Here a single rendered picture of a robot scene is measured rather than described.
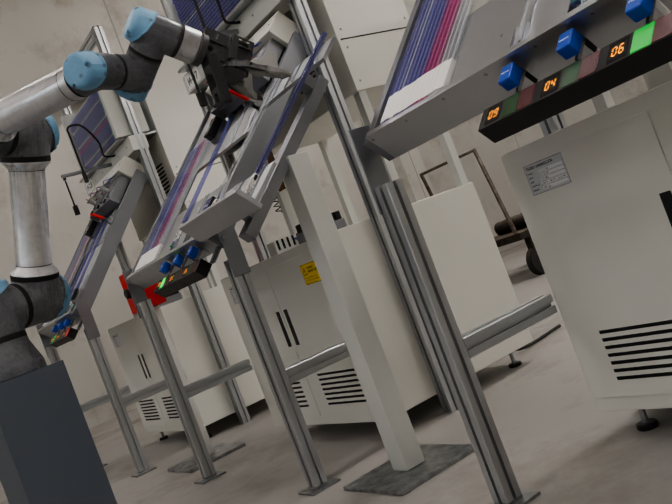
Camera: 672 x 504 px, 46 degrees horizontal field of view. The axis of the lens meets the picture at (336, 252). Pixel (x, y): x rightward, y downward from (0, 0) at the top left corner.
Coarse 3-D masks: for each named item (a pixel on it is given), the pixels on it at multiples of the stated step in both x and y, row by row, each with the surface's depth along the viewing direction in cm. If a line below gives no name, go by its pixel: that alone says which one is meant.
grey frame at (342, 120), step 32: (160, 0) 298; (256, 0) 243; (288, 0) 236; (352, 128) 234; (224, 160) 295; (352, 160) 235; (384, 224) 233; (256, 320) 205; (416, 320) 232; (160, 352) 266; (288, 384) 206; (448, 384) 233; (192, 416) 268; (288, 416) 204; (192, 448) 268; (320, 480) 206
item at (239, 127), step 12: (264, 96) 233; (240, 108) 253; (252, 108) 239; (240, 120) 245; (252, 120) 231; (204, 132) 284; (228, 132) 251; (240, 132) 237; (216, 144) 257; (228, 144) 241; (240, 144) 248; (204, 156) 264; (216, 156) 250; (228, 156) 256
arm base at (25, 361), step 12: (12, 336) 184; (24, 336) 187; (0, 348) 182; (12, 348) 183; (24, 348) 185; (36, 348) 190; (0, 360) 181; (12, 360) 182; (24, 360) 183; (36, 360) 186; (0, 372) 181; (12, 372) 181; (24, 372) 182
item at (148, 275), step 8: (192, 240) 213; (208, 240) 210; (176, 248) 224; (184, 248) 221; (200, 248) 217; (208, 248) 215; (160, 256) 236; (168, 256) 230; (184, 256) 226; (200, 256) 222; (152, 264) 241; (160, 264) 239; (136, 272) 254; (144, 272) 251; (152, 272) 248; (160, 272) 246; (168, 272) 243; (128, 280) 263; (136, 280) 261; (144, 280) 258; (152, 280) 255; (144, 288) 266
